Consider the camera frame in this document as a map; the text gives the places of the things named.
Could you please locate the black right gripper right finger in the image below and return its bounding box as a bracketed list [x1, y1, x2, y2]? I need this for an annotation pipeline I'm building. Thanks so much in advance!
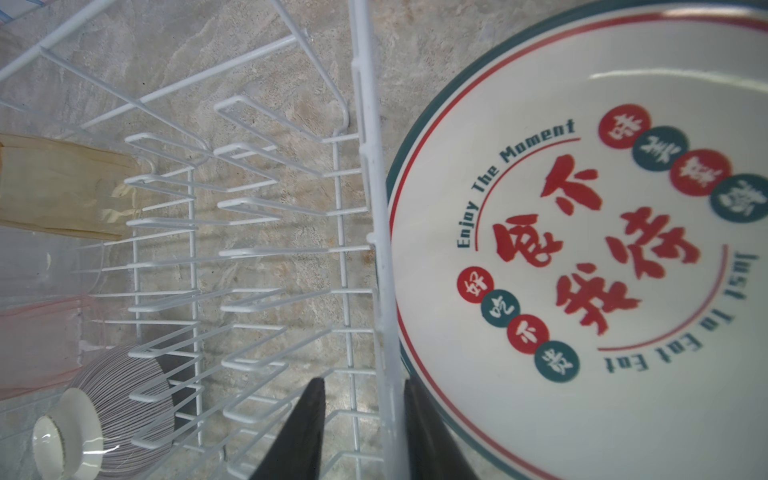
[404, 378, 478, 480]

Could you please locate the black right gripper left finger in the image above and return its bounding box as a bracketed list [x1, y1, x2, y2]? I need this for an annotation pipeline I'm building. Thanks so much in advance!
[250, 377, 326, 480]

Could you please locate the pink glass cup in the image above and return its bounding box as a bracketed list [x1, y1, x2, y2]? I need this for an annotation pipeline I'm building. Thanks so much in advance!
[1, 296, 100, 400]

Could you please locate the plate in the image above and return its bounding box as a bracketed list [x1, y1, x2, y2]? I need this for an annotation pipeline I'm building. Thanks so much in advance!
[387, 1, 767, 479]

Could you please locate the clear glass cup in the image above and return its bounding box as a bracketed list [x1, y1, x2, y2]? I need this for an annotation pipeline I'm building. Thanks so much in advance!
[1, 227, 106, 310]

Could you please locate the yellow glass cup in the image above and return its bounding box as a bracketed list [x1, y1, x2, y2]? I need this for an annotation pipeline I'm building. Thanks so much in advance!
[1, 133, 143, 241]

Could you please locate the white ceramic bowl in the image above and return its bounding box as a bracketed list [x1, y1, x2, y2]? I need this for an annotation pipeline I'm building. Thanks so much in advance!
[32, 345, 176, 479]

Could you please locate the white wire dish rack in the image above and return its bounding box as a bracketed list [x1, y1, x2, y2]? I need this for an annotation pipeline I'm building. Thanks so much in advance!
[1, 1, 408, 479]

